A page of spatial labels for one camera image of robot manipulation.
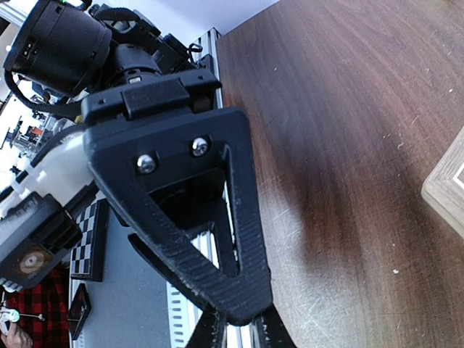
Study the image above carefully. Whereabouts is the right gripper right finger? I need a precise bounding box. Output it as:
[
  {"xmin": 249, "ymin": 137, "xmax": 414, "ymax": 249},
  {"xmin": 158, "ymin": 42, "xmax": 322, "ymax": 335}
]
[{"xmin": 253, "ymin": 304, "xmax": 296, "ymax": 348}]

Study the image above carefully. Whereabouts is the wooden chess board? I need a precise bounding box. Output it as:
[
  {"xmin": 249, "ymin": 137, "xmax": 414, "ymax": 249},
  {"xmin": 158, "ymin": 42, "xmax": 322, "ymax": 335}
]
[{"xmin": 421, "ymin": 129, "xmax": 464, "ymax": 237}]

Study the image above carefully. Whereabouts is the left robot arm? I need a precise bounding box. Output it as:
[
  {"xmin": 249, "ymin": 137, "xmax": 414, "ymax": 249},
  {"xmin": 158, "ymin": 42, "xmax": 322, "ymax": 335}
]
[{"xmin": 4, "ymin": 1, "xmax": 273, "ymax": 326}]

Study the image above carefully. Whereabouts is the left black cable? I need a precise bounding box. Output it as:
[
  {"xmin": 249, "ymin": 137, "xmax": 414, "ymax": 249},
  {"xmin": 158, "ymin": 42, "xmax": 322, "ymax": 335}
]
[{"xmin": 3, "ymin": 68, "xmax": 84, "ymax": 117}]

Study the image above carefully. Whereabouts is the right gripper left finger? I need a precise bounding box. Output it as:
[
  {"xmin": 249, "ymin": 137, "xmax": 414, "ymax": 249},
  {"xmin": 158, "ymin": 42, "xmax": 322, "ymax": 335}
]
[{"xmin": 186, "ymin": 305, "xmax": 227, "ymax": 348}]

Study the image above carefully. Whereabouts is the small checkered calibration board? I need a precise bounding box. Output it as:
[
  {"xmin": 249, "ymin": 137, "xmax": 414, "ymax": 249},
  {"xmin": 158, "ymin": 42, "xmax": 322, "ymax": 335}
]
[{"xmin": 70, "ymin": 199, "xmax": 109, "ymax": 282}]

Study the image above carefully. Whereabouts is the front aluminium rail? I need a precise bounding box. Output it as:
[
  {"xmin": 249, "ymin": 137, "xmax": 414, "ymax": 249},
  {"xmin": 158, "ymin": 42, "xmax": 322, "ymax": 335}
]
[{"xmin": 167, "ymin": 28, "xmax": 252, "ymax": 347}]

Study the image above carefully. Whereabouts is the person in red plaid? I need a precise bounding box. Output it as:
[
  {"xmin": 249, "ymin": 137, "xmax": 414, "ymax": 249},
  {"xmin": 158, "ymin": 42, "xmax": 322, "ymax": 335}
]
[{"xmin": 1, "ymin": 265, "xmax": 70, "ymax": 347}]

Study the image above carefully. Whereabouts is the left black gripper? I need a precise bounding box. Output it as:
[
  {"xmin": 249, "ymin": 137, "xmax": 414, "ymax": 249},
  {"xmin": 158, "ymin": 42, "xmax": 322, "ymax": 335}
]
[{"xmin": 81, "ymin": 69, "xmax": 272, "ymax": 325}]

